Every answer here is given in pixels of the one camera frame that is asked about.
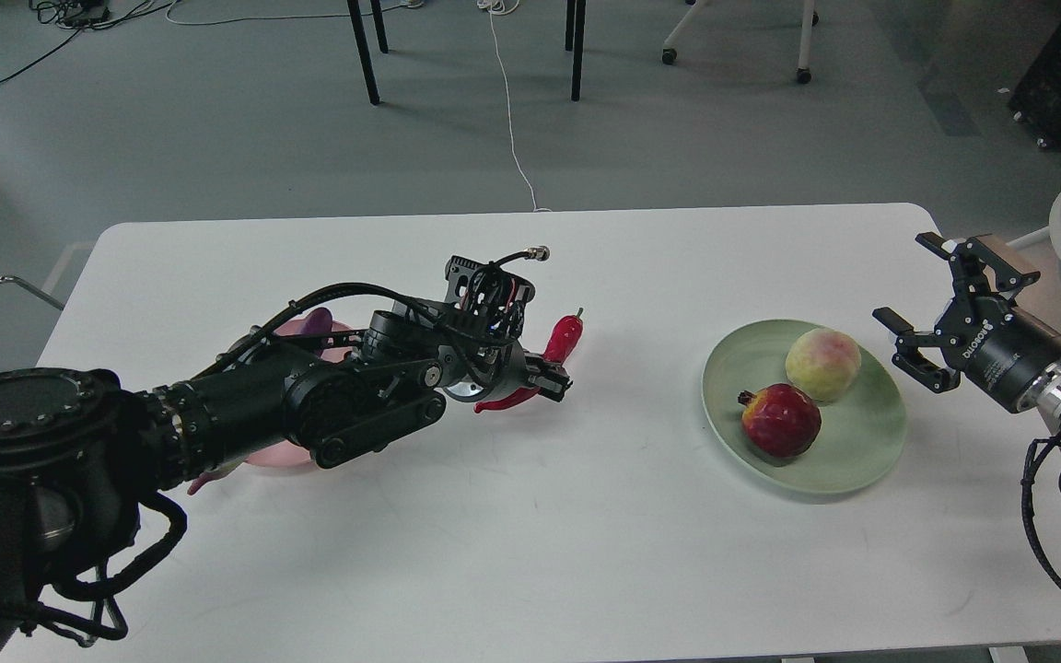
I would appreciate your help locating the red pomegranate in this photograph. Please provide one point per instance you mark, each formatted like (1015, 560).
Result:
(780, 420)

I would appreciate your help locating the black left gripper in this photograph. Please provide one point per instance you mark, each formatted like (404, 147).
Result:
(493, 373)

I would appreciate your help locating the yellow pink peach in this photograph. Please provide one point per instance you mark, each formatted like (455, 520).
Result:
(823, 363)

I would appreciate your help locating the pink plate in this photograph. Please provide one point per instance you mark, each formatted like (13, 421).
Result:
(285, 455)

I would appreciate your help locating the purple eggplant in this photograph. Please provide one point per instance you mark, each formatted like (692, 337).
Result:
(211, 476)

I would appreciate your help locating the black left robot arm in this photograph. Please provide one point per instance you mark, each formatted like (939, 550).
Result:
(86, 466)

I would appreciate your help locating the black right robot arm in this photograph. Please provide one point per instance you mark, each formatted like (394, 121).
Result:
(1049, 403)

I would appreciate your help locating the red chili pepper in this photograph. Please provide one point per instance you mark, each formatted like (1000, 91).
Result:
(561, 344)

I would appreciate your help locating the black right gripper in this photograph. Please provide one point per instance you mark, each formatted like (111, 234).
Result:
(1001, 348)

